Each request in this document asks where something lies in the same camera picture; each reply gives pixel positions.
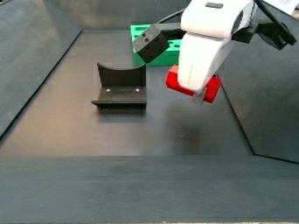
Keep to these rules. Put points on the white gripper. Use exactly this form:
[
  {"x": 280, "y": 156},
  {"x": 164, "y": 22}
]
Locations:
[{"x": 201, "y": 55}]

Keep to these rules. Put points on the red hexagonal prism block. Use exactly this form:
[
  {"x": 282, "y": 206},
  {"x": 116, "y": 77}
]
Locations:
[{"x": 212, "y": 85}]

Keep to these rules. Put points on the green foam shape-sorter block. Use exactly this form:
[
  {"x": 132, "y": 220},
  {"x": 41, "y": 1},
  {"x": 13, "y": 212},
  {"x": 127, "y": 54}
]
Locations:
[{"x": 165, "y": 59}]

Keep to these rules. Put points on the black curved holder stand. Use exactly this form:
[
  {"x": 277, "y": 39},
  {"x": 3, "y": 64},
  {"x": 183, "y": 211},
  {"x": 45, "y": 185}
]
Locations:
[{"x": 121, "y": 86}]

